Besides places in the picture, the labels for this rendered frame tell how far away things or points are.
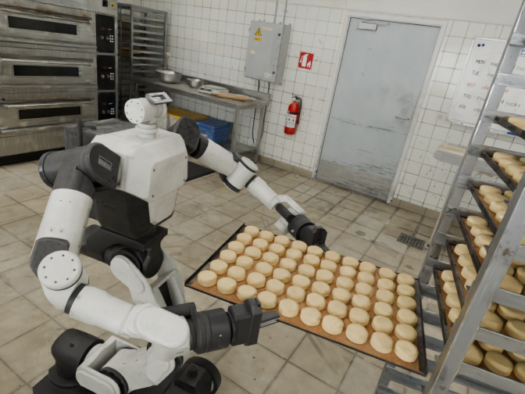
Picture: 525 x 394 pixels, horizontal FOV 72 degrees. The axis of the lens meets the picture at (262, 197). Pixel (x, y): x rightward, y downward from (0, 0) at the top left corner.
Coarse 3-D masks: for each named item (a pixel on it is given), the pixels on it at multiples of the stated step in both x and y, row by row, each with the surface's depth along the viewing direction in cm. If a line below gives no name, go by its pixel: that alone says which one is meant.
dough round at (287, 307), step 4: (284, 300) 91; (288, 300) 91; (292, 300) 91; (280, 304) 89; (284, 304) 89; (288, 304) 90; (292, 304) 90; (296, 304) 90; (280, 308) 89; (284, 308) 88; (288, 308) 88; (292, 308) 89; (296, 308) 89; (280, 312) 89; (284, 312) 88; (288, 312) 88; (292, 312) 88; (296, 312) 88; (288, 316) 88; (292, 316) 88
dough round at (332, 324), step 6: (324, 318) 87; (330, 318) 87; (336, 318) 88; (324, 324) 86; (330, 324) 85; (336, 324) 85; (342, 324) 86; (324, 330) 86; (330, 330) 85; (336, 330) 84
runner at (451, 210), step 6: (450, 204) 102; (450, 210) 103; (456, 210) 102; (462, 210) 102; (468, 210) 101; (474, 210) 101; (450, 216) 101; (462, 216) 102; (468, 216) 102; (480, 216) 101
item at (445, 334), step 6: (438, 276) 105; (438, 282) 102; (438, 288) 99; (438, 294) 94; (438, 300) 93; (438, 306) 91; (444, 306) 92; (444, 312) 90; (444, 318) 87; (444, 324) 83; (444, 330) 82; (444, 336) 80; (444, 342) 79
